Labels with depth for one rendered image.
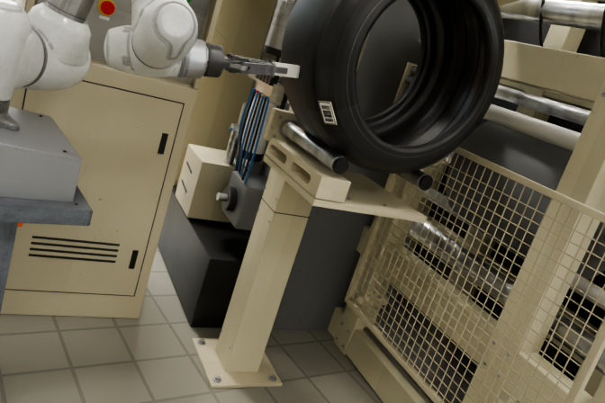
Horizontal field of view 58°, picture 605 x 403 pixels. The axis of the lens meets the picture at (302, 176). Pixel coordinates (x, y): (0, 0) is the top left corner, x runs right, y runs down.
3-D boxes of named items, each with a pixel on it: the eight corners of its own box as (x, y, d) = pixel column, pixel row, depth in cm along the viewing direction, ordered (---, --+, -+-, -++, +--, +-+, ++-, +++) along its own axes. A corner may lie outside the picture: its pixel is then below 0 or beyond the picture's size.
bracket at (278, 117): (262, 138, 166) (272, 106, 164) (368, 160, 185) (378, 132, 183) (266, 140, 163) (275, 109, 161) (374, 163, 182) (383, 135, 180)
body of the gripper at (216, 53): (210, 45, 119) (250, 50, 123) (201, 40, 127) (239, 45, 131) (206, 79, 122) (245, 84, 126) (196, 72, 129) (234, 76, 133)
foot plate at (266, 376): (191, 340, 204) (193, 335, 204) (257, 341, 217) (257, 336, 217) (210, 388, 181) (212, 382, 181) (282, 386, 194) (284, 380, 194)
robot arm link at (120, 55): (172, 84, 126) (186, 73, 114) (100, 76, 119) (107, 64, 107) (173, 38, 126) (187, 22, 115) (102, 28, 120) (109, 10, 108)
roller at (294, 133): (286, 118, 164) (297, 126, 167) (277, 130, 164) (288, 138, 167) (340, 154, 135) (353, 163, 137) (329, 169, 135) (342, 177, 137)
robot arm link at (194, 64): (176, 32, 124) (202, 36, 127) (172, 72, 127) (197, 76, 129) (185, 38, 116) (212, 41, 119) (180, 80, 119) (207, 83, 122)
